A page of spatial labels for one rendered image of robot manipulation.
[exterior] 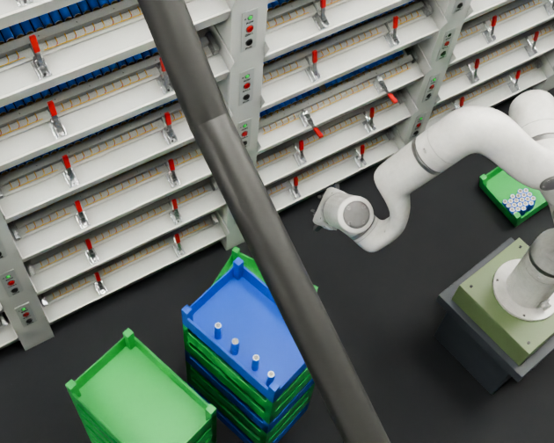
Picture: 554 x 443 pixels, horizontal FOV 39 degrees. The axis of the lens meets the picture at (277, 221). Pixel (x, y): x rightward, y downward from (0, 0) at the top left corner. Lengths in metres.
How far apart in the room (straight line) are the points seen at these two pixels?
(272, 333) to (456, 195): 1.13
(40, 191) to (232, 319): 0.56
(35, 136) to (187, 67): 1.38
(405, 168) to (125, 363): 0.86
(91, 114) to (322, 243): 1.10
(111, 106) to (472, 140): 0.80
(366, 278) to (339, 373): 2.16
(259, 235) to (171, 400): 1.55
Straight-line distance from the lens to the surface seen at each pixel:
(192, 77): 0.46
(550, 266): 2.10
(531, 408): 2.59
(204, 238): 2.53
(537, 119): 1.66
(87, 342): 2.52
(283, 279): 0.46
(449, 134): 1.59
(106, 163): 1.99
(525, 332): 2.25
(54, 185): 1.97
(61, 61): 1.69
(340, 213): 1.74
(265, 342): 1.96
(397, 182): 1.67
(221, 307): 2.00
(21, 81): 1.68
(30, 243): 2.13
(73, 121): 1.83
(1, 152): 1.81
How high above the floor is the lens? 2.28
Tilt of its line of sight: 58 degrees down
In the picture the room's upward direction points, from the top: 7 degrees clockwise
